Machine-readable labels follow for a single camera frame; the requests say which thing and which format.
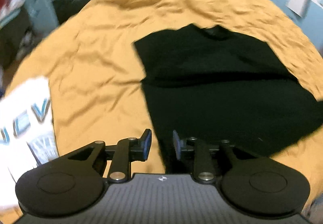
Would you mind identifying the blue wooden chair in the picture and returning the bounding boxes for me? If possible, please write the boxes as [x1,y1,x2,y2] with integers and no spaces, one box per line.
[24,0,59,37]

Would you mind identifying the mustard yellow duvet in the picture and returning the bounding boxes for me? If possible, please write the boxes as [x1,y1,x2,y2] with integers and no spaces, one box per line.
[0,0,323,224]

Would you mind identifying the white printed t-shirt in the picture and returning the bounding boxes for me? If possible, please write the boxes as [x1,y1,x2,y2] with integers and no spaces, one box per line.
[1,76,59,211]

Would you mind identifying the black t-shirt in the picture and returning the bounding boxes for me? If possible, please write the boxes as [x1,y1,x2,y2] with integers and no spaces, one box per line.
[134,24,322,173]

